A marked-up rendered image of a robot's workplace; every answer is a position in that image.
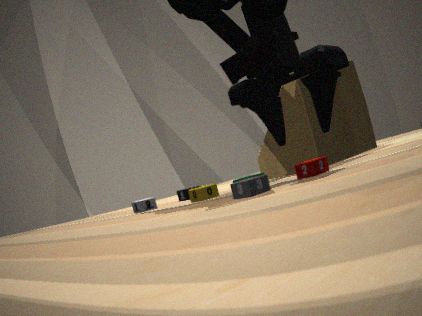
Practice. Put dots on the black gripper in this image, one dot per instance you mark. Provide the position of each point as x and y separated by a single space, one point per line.
320 62

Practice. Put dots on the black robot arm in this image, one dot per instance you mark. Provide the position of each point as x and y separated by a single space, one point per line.
257 13

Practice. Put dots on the red block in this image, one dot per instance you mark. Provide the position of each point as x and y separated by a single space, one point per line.
311 167

